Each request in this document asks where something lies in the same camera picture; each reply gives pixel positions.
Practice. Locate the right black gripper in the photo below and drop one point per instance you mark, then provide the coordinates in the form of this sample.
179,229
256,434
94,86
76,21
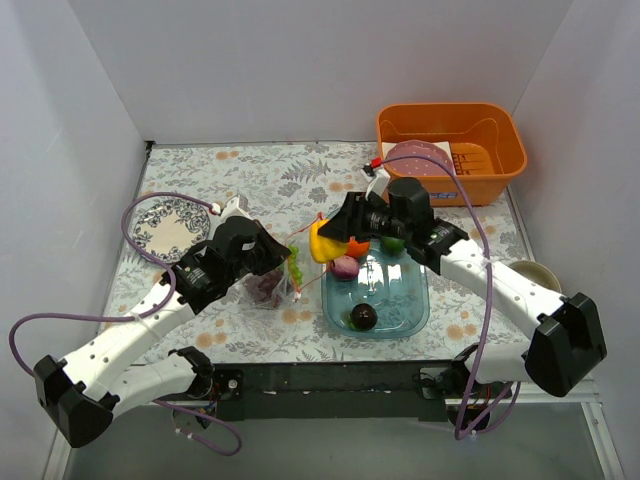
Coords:
351,218

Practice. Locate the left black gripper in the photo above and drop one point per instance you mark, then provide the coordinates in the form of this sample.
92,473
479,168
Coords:
270,251

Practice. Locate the red grape bunch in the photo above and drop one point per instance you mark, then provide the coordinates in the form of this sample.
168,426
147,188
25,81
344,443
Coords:
264,290

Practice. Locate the green grape bunch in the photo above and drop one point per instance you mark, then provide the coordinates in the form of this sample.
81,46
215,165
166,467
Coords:
294,269

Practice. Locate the yellow bell pepper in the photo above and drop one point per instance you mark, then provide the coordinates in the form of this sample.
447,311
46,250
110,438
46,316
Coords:
324,250

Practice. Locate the clear zip top bag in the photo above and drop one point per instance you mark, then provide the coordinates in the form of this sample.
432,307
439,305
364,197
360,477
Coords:
284,285

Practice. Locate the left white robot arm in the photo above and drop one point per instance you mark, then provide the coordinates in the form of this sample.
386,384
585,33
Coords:
88,388

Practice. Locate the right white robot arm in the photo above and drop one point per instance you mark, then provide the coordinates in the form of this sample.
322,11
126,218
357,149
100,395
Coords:
565,341

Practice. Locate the orange fruit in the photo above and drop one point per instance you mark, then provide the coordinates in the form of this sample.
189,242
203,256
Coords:
357,249

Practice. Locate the purple onion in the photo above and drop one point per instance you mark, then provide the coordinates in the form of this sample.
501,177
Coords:
344,268

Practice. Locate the green lime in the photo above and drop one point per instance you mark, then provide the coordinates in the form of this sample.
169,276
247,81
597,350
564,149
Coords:
393,246

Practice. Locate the floral tablecloth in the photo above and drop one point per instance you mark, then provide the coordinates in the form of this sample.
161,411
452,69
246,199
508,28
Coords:
286,186

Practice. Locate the blue transparent plastic tray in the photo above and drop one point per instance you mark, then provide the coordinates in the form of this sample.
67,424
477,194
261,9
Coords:
392,284

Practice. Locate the pink dotted plate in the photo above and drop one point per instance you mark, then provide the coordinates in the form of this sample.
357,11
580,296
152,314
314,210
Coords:
421,165

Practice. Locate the dark purple plum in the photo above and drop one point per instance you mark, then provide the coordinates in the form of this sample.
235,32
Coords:
363,317

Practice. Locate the blue floral plate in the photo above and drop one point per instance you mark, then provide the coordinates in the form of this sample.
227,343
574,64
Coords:
170,227

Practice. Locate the orange plastic basin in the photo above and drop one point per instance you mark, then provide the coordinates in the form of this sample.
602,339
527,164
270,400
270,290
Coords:
486,147

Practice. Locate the beige ceramic bowl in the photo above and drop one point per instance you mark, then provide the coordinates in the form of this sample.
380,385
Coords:
537,273

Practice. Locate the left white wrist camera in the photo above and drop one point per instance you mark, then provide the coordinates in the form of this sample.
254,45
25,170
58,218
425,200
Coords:
235,206

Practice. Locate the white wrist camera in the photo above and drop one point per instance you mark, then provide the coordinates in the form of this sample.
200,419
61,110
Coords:
377,176
235,206

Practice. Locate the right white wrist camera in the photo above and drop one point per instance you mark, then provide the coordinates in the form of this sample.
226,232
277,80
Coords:
377,176

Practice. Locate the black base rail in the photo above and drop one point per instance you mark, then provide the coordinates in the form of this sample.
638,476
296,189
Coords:
339,390

